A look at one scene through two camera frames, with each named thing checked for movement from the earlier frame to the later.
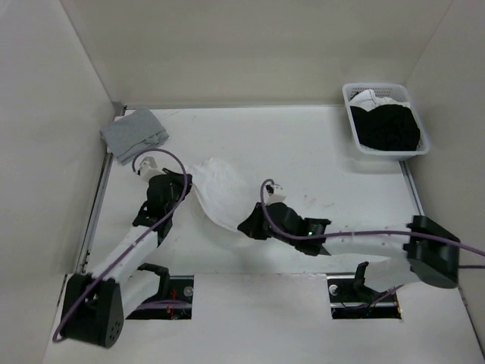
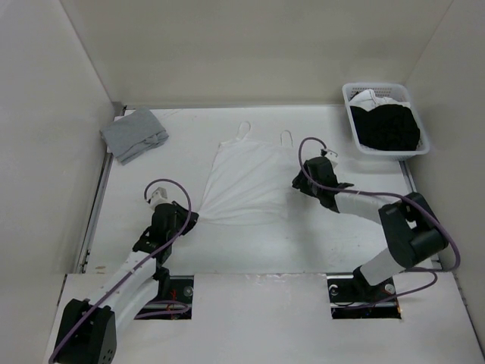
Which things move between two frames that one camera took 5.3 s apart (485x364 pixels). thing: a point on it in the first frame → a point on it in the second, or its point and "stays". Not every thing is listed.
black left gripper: x=176 y=178 → x=191 y=222
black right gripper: x=251 y=225 → x=299 y=182
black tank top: x=391 y=127 stays
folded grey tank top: x=133 y=133 stays
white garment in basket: x=367 y=100 stays
